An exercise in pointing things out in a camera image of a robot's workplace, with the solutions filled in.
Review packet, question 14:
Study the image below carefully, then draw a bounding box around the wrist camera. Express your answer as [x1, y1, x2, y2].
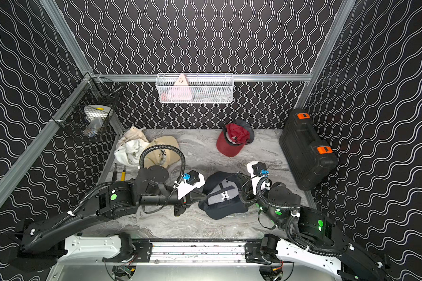
[177, 170, 205, 200]
[246, 160, 271, 195]

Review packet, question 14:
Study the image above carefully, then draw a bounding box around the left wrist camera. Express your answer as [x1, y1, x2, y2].
[177, 170, 205, 200]

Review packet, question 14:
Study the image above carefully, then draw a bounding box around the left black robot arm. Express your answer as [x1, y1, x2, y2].
[4, 145, 205, 272]

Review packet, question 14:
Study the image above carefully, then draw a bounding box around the aluminium frame post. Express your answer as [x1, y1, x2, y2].
[294, 0, 356, 108]
[40, 0, 93, 75]

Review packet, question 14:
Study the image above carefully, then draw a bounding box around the pink triangle card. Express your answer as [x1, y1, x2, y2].
[167, 74, 193, 101]

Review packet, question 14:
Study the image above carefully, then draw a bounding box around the aluminium left side rail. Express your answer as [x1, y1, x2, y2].
[0, 73, 91, 208]

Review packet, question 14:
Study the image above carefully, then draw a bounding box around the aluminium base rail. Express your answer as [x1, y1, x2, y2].
[103, 238, 296, 265]

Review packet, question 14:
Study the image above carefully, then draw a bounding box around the tan cap with logo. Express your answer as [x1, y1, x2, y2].
[143, 136, 182, 169]

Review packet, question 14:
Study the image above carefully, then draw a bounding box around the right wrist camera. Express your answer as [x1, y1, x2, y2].
[246, 160, 271, 195]

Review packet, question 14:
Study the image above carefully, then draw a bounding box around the aluminium frame post left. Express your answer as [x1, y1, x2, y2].
[40, 0, 93, 75]

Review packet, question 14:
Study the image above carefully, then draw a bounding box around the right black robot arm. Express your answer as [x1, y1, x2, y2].
[239, 177, 391, 281]

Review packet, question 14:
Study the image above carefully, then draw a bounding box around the black tool case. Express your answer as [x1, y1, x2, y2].
[279, 108, 338, 191]

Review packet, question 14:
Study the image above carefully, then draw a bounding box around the grey and red cap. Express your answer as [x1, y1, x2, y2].
[235, 119, 255, 145]

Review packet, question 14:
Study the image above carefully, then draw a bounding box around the white cap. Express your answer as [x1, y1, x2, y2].
[114, 138, 150, 167]

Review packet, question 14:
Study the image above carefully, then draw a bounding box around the cream cap with text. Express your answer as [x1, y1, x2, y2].
[120, 126, 148, 143]

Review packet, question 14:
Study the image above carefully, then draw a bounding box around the black wire basket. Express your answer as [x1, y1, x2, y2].
[52, 75, 124, 143]

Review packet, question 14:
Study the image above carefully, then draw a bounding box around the dark navy cap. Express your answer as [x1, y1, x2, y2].
[198, 172, 249, 220]

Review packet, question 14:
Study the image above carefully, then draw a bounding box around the aluminium frame post right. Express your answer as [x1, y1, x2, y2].
[294, 0, 356, 108]

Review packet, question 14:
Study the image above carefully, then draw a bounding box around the aluminium back crossbar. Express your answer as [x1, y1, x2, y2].
[91, 73, 312, 83]

